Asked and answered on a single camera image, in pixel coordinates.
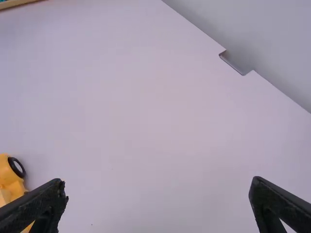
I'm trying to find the yellow toy car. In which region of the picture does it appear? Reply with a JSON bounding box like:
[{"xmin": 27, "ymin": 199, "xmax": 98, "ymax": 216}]
[{"xmin": 0, "ymin": 152, "xmax": 35, "ymax": 233}]

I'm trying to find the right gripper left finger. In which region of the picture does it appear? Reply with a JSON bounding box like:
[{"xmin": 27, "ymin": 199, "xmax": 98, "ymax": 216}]
[{"xmin": 0, "ymin": 178, "xmax": 69, "ymax": 233}]

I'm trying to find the tan tray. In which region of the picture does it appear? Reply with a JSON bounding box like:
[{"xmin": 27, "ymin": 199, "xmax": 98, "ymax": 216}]
[{"xmin": 0, "ymin": 0, "xmax": 47, "ymax": 11}]

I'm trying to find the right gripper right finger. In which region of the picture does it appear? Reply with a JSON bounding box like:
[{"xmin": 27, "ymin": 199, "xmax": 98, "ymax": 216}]
[{"xmin": 248, "ymin": 176, "xmax": 311, "ymax": 233}]

